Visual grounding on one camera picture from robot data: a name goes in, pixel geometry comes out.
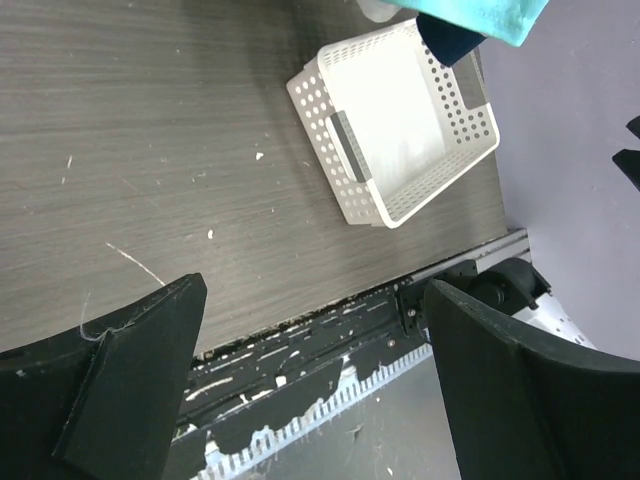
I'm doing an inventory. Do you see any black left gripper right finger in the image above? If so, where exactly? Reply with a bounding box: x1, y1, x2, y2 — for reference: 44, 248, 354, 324
424, 280, 639, 479

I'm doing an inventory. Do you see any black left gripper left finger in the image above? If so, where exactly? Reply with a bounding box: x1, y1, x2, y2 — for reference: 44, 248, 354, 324
1, 273, 207, 479

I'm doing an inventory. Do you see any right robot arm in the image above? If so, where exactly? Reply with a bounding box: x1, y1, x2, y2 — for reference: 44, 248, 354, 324
449, 258, 596, 350

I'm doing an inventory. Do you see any navy hanging t shirt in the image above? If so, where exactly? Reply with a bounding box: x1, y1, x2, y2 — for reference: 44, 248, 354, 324
416, 13, 486, 67

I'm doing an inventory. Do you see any teal hanging t shirt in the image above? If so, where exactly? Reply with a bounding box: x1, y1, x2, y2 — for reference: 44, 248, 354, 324
390, 0, 548, 47

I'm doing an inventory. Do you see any white perforated plastic basket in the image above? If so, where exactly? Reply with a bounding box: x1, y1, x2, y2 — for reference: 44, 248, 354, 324
286, 19, 500, 229

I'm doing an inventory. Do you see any white slotted cable duct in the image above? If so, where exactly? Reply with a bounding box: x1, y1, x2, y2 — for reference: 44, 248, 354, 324
189, 342, 436, 480

